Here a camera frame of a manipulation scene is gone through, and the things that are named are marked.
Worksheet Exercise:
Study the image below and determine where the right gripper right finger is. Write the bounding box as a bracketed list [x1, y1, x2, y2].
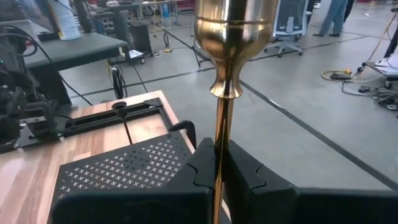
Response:
[223, 139, 398, 224]

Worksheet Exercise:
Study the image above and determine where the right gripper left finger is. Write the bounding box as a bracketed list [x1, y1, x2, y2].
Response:
[49, 138, 217, 224]

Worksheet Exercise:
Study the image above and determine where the tall gold candlestick holder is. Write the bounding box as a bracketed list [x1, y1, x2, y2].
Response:
[194, 0, 279, 224]

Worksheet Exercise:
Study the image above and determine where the black perforated metal shelf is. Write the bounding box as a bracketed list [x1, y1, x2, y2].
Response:
[51, 130, 197, 203]

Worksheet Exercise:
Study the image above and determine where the black power strip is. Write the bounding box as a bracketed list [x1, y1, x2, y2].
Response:
[330, 72, 352, 81]

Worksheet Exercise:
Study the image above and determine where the black tripod stand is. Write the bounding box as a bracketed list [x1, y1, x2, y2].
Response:
[190, 18, 215, 68]

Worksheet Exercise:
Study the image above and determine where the white paper sheet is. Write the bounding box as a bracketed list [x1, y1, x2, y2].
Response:
[127, 49, 146, 60]

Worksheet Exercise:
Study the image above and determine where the black cabinet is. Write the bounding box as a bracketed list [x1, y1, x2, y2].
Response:
[129, 20, 153, 57]

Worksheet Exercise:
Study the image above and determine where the white rolling cart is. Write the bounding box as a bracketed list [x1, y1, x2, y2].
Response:
[356, 52, 398, 90]

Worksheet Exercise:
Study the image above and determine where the white office chair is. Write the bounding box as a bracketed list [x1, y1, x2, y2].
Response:
[263, 0, 313, 58]

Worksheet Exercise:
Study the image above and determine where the dark grey desk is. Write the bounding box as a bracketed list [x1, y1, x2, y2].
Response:
[0, 20, 130, 105]

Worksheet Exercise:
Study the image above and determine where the blue bottle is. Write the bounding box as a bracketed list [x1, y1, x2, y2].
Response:
[160, 2, 171, 19]

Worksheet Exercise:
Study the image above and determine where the person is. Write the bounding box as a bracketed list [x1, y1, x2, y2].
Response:
[343, 0, 355, 23]
[312, 0, 349, 37]

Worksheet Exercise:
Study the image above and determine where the dark computer monitor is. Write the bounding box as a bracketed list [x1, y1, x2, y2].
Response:
[0, 0, 60, 42]

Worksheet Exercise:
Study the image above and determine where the black cup-topped thin post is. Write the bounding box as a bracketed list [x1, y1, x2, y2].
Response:
[111, 101, 134, 146]

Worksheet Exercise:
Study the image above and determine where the black metal table frame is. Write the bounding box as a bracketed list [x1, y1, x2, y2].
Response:
[62, 98, 174, 138]

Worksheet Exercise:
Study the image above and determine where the yellow extension cable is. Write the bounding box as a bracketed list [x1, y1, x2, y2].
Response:
[321, 19, 398, 83]

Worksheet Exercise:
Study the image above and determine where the black hanging cable bundle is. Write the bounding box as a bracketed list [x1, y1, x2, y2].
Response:
[108, 63, 128, 100]

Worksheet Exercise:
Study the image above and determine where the grey cable bundle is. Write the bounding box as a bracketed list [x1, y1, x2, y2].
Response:
[340, 79, 398, 119]

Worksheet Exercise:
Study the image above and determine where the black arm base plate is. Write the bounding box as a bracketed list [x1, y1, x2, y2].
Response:
[14, 115, 68, 150]

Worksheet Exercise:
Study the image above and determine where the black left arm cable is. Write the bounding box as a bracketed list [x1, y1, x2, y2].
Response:
[0, 24, 93, 106]

